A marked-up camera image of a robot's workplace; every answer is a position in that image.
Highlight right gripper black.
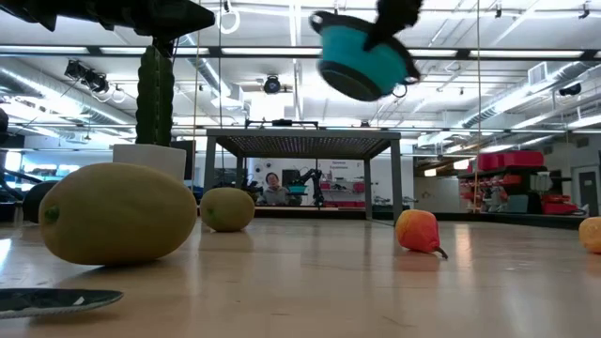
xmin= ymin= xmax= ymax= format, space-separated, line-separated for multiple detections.
xmin=362 ymin=0 xmax=426 ymax=53

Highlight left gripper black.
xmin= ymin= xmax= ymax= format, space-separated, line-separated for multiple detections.
xmin=0 ymin=0 xmax=216 ymax=44

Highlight teal colander bowl black rim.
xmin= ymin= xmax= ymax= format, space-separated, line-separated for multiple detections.
xmin=308 ymin=9 xmax=423 ymax=103

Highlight orange-red pear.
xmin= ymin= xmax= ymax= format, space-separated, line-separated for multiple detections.
xmin=394 ymin=208 xmax=449 ymax=260

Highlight large yellow mango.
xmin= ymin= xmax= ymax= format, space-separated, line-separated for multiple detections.
xmin=39 ymin=161 xmax=199 ymax=267

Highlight dark avocado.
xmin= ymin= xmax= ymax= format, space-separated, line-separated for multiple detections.
xmin=22 ymin=180 xmax=60 ymax=224

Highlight orange fruit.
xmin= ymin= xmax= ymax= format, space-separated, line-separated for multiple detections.
xmin=578 ymin=216 xmax=601 ymax=255

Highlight black overhead light bar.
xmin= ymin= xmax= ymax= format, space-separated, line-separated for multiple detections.
xmin=0 ymin=43 xmax=601 ymax=63

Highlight green cactus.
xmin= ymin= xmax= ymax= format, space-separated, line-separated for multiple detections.
xmin=134 ymin=44 xmax=176 ymax=146

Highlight black ceiling spotlight cluster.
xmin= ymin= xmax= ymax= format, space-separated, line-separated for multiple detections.
xmin=64 ymin=59 xmax=111 ymax=95

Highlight grey perforated metal riser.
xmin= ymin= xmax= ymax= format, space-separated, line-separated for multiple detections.
xmin=204 ymin=128 xmax=405 ymax=223

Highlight white plant pot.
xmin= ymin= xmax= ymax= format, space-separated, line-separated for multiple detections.
xmin=112 ymin=143 xmax=188 ymax=183

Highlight red storage bin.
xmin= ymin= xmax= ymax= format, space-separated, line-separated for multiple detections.
xmin=501 ymin=149 xmax=546 ymax=169
xmin=476 ymin=152 xmax=504 ymax=173

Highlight black storage rack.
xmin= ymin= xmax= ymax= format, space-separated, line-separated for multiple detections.
xmin=457 ymin=149 xmax=583 ymax=217

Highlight person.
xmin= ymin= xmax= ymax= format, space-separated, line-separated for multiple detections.
xmin=255 ymin=171 xmax=294 ymax=207

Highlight grey door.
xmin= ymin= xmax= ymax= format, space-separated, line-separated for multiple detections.
xmin=578 ymin=170 xmax=601 ymax=218

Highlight black plate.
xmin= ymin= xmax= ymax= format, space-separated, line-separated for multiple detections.
xmin=0 ymin=287 xmax=125 ymax=321

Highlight white hanging ring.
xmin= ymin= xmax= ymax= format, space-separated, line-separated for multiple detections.
xmin=217 ymin=8 xmax=242 ymax=36

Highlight black overhead camera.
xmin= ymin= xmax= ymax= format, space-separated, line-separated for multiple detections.
xmin=262 ymin=74 xmax=283 ymax=96

